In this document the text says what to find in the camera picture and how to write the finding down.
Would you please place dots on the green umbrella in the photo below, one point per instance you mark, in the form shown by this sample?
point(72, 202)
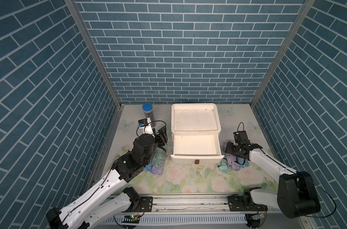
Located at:
point(224, 167)
point(159, 158)

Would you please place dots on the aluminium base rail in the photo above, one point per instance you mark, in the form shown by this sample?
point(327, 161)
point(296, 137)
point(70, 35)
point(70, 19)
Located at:
point(175, 210)

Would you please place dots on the pencil tube blue lid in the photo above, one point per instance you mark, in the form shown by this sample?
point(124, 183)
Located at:
point(148, 110)

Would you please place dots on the white plastic drawer cabinet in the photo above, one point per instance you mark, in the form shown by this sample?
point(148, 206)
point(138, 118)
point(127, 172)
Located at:
point(195, 119)

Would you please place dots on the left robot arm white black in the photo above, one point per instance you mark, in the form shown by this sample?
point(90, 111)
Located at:
point(92, 207)

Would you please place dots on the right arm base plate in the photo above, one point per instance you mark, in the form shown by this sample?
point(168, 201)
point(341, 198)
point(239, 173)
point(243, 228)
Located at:
point(244, 203)

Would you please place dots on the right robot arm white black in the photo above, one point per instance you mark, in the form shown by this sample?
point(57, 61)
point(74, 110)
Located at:
point(296, 195)

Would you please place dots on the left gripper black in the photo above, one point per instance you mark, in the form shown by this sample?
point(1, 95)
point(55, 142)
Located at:
point(161, 138)

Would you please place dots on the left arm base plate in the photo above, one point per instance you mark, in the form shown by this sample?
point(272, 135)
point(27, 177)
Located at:
point(145, 204)

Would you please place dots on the blue umbrella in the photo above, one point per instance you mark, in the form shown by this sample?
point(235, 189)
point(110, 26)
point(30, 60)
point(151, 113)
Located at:
point(148, 167)
point(242, 163)

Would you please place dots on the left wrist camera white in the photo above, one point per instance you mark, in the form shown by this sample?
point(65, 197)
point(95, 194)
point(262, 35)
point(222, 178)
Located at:
point(145, 126)

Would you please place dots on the white drawer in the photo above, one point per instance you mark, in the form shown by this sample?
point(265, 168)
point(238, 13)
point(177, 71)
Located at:
point(196, 149)

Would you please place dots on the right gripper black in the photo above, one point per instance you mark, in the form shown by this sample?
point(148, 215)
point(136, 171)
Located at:
point(228, 146)

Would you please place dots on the purple umbrella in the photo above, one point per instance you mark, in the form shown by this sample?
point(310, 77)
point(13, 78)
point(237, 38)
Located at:
point(157, 170)
point(231, 159)

